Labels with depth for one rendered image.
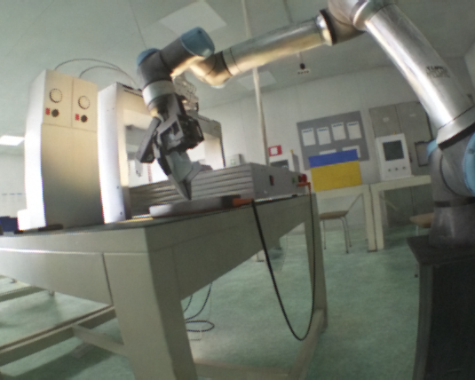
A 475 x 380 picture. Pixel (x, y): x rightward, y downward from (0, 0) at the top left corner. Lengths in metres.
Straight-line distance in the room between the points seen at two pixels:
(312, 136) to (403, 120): 1.67
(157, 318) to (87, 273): 0.12
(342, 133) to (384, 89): 1.17
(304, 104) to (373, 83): 1.36
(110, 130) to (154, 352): 0.77
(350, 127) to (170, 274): 4.87
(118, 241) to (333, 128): 4.89
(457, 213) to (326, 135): 4.54
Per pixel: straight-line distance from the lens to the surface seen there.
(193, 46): 0.62
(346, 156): 3.34
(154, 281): 0.29
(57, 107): 0.89
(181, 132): 0.54
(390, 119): 4.71
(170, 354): 0.32
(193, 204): 0.52
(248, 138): 5.45
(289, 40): 0.69
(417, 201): 4.68
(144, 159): 0.64
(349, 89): 5.28
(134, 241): 0.29
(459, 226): 0.63
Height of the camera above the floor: 0.76
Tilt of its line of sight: 2 degrees up
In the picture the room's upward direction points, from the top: 8 degrees counter-clockwise
